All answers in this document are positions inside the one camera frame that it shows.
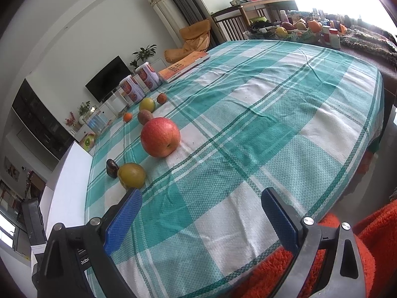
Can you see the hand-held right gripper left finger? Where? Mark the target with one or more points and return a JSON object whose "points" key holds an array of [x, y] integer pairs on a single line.
{"points": [[123, 220]]}

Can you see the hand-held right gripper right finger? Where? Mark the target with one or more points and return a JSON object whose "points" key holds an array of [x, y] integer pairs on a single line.
{"points": [[279, 220]]}

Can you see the yellow-green round fruit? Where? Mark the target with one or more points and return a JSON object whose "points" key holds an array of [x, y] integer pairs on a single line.
{"points": [[131, 176]]}

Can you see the dark brown date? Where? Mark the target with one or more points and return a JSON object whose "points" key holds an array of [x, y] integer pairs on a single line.
{"points": [[111, 168]]}

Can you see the white side board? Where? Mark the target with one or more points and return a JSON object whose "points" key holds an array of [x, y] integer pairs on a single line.
{"points": [[63, 177]]}

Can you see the large red apple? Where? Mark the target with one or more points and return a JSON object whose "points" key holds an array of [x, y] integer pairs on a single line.
{"points": [[159, 136]]}

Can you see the black box device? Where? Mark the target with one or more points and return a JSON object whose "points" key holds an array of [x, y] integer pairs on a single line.
{"points": [[31, 223]]}

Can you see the green checked tablecloth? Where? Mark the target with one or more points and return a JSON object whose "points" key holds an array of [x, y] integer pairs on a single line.
{"points": [[248, 130]]}

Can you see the clear plastic container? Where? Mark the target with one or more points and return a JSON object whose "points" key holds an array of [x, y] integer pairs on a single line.
{"points": [[96, 121]]}

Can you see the orange fluffy cloth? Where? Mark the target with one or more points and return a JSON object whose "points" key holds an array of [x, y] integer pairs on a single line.
{"points": [[381, 223]]}

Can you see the small orange kumquat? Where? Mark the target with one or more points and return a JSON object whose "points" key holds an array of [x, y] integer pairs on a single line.
{"points": [[127, 117]]}

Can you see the brownish red fruit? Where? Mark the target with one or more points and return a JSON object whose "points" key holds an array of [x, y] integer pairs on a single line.
{"points": [[145, 116]]}

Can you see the red flower bouquet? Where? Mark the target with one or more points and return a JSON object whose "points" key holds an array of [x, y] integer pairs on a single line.
{"points": [[70, 120]]}

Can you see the small potted plant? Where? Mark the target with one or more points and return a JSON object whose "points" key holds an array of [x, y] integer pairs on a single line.
{"points": [[83, 110]]}

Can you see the green-yellow orange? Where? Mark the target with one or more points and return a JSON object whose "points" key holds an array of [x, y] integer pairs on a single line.
{"points": [[147, 104]]}

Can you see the clear glass container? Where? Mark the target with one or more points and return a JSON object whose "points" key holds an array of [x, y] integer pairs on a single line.
{"points": [[113, 101]]}

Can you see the small red fruit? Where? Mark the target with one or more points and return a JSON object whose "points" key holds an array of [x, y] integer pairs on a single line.
{"points": [[161, 98]]}

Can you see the dark glass cabinet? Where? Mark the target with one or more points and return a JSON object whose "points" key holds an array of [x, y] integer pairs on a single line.
{"points": [[40, 121]]}

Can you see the white and red tin can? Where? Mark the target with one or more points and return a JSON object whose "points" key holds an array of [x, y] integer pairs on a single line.
{"points": [[148, 76], [132, 89]]}

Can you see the black flat television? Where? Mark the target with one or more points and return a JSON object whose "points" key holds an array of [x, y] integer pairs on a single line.
{"points": [[108, 78]]}

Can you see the orange book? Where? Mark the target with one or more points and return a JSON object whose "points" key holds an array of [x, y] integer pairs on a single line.
{"points": [[183, 66]]}

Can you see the green leafy houseplant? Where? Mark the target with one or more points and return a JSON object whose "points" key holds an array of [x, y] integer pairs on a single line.
{"points": [[145, 52]]}

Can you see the green fruit basket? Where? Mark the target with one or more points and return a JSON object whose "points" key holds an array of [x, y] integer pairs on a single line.
{"points": [[297, 36]]}

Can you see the white bottle red cap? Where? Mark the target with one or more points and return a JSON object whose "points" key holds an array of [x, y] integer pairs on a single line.
{"points": [[333, 38]]}

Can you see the fringed woven blanket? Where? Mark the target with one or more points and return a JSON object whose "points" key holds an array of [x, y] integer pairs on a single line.
{"points": [[366, 45]]}

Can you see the round orange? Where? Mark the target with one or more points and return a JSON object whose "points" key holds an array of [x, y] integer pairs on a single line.
{"points": [[314, 26]]}

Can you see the dark wooden chair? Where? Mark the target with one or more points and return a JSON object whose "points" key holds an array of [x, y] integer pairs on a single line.
{"points": [[229, 24]]}

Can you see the pink white bottle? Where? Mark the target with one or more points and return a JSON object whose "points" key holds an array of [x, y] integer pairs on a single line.
{"points": [[283, 16]]}

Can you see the white standing air conditioner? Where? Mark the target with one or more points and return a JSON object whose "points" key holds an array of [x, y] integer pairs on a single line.
{"points": [[166, 12]]}

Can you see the wooden side table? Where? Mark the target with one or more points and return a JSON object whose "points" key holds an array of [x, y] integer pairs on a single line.
{"points": [[263, 3]]}

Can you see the grey curtain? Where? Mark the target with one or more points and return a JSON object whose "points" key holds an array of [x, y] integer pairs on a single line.
{"points": [[183, 0]]}

